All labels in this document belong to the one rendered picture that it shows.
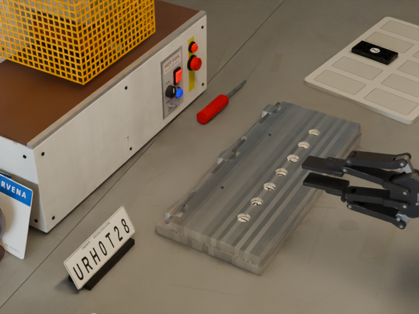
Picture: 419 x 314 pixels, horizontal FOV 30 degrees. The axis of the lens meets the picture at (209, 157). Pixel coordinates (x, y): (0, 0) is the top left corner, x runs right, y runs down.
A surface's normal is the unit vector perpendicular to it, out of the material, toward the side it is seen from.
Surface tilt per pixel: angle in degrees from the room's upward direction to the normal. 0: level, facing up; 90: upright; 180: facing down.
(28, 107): 0
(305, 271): 0
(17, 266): 0
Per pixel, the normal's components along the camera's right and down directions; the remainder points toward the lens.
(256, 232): 0.00, -0.79
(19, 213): -0.53, 0.18
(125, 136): 0.86, 0.30
